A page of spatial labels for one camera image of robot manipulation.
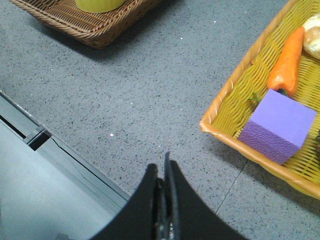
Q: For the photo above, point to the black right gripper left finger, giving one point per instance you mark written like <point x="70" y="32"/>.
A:
<point x="136" y="219"/>

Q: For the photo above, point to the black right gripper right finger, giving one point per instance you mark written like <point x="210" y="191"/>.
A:
<point x="190" y="218"/>

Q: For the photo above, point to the yellow tape roll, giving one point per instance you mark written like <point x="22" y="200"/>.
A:
<point x="98" y="6"/>

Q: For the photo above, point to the yellow wicker basket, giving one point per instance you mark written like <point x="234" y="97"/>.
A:
<point x="245" y="89"/>

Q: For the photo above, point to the purple foam block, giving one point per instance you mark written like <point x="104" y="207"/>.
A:
<point x="278" y="127"/>

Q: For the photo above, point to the orange toy carrot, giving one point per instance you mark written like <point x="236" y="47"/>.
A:
<point x="285" y="72"/>

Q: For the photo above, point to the brown wicker basket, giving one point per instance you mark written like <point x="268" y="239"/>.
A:
<point x="96" y="30"/>

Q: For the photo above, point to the bread roll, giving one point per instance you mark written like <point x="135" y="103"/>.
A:
<point x="311" y="41"/>

